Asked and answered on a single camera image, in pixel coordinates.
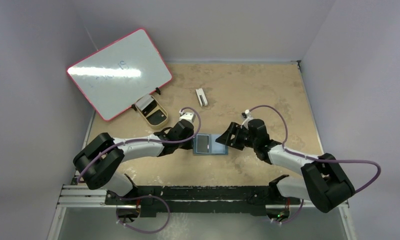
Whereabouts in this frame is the blue card holder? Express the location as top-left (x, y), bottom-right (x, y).
top-left (192, 133), bottom-right (229, 156)

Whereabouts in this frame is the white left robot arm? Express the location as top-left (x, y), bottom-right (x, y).
top-left (73, 111), bottom-right (197, 205)

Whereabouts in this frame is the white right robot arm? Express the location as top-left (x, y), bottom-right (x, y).
top-left (215, 111), bottom-right (356, 213)

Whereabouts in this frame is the black card in tray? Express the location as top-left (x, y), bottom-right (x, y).
top-left (146, 109), bottom-right (168, 126)

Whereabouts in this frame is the white whiteboard eraser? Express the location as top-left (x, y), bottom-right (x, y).
top-left (195, 88), bottom-right (208, 107)

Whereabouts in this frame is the gold oval tin tray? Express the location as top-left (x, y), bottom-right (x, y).
top-left (132, 94), bottom-right (169, 130)

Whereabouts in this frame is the pink framed whiteboard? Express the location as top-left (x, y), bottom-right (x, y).
top-left (66, 28), bottom-right (173, 121)

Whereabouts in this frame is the black mounting base plate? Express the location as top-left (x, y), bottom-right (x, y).
top-left (105, 185), bottom-right (301, 218)

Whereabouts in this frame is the aluminium frame rail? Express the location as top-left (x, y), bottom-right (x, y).
top-left (58, 185), bottom-right (301, 213)

